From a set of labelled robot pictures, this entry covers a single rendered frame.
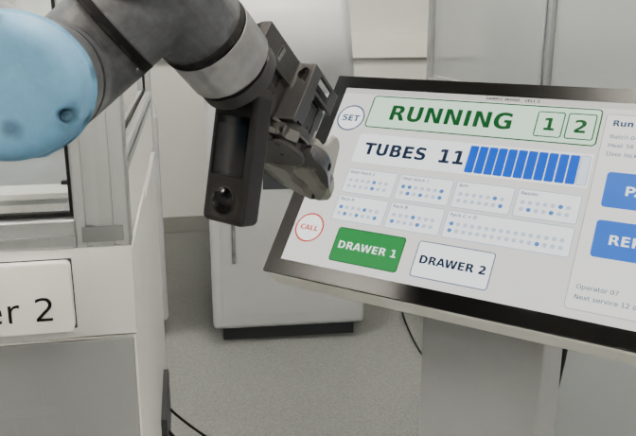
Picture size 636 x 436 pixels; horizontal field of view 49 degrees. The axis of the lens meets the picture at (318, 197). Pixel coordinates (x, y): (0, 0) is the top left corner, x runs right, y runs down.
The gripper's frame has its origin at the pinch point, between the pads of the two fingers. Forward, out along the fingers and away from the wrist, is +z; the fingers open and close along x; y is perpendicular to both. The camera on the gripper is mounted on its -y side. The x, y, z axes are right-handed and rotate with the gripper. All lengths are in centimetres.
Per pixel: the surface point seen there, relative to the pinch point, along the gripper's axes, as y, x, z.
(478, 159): 14.6, -10.3, 14.9
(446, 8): 153, 69, 148
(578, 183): 12.9, -22.4, 14.9
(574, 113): 22.2, -20.2, 14.9
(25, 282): -15, 50, 12
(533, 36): 110, 19, 110
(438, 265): 0.2, -9.3, 14.9
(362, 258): -0.7, 0.2, 14.9
